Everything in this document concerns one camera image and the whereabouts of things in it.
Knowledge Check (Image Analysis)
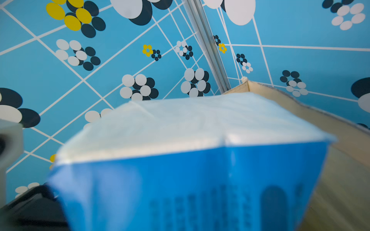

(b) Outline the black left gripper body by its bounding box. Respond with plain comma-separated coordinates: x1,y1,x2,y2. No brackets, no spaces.
1,184,69,231

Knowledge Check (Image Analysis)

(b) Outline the cream canvas tote bag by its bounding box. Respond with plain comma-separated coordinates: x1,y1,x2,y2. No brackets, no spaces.
227,80,370,231

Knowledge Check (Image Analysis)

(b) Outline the left aluminium corner post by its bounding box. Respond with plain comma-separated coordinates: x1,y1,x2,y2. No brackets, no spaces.
182,0,231,94

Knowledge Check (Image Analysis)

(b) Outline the blue tissue pack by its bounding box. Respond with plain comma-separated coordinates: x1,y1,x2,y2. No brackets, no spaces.
47,92,336,231

